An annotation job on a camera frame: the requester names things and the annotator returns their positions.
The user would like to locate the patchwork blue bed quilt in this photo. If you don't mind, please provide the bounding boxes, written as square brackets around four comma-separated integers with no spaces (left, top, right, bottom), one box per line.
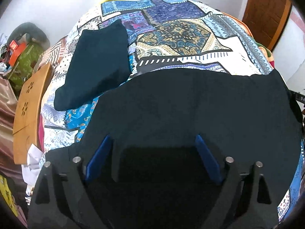
[38,0,304,228]

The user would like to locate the striped pink curtain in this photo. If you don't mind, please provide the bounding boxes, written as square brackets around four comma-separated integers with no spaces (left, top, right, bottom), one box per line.
[1,78,28,228]

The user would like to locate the green fabric storage box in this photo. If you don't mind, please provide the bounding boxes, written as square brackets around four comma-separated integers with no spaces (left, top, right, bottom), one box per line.
[7,42,43,92]

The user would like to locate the grey neck pillow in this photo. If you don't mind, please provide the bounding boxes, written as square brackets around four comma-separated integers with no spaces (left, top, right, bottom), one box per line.
[6,22,50,50]

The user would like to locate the black pants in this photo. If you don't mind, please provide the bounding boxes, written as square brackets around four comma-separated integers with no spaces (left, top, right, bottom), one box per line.
[45,68,303,229]

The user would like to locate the dark teal folded garment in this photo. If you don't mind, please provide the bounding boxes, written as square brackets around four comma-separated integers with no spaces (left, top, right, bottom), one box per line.
[54,20,131,111]

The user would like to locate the orange box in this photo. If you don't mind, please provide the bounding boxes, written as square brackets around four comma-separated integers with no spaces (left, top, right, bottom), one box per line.
[9,40,27,67]

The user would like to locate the wooden lap desk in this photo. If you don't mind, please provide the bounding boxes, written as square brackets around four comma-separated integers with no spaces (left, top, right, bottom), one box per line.
[13,64,52,165]

